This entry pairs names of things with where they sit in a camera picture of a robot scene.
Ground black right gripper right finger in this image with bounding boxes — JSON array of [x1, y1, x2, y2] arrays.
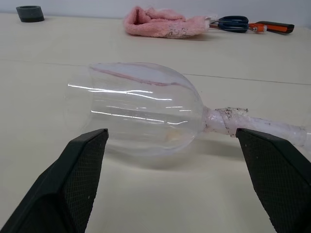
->
[[235, 128, 311, 233]]

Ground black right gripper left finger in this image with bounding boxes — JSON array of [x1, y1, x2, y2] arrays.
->
[[0, 128, 109, 233]]

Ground clear wine glass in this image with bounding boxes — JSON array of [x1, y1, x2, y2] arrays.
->
[[63, 62, 311, 168]]

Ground orange and black hand tool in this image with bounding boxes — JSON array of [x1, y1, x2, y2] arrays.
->
[[247, 21, 295, 35]]

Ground pink terry towel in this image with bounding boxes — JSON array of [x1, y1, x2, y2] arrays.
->
[[123, 6, 219, 39]]

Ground dark-handled scissors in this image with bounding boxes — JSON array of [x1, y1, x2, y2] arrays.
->
[[209, 16, 250, 33]]

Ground black ring-shaped cylinder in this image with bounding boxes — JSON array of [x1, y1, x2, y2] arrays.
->
[[16, 5, 45, 23]]

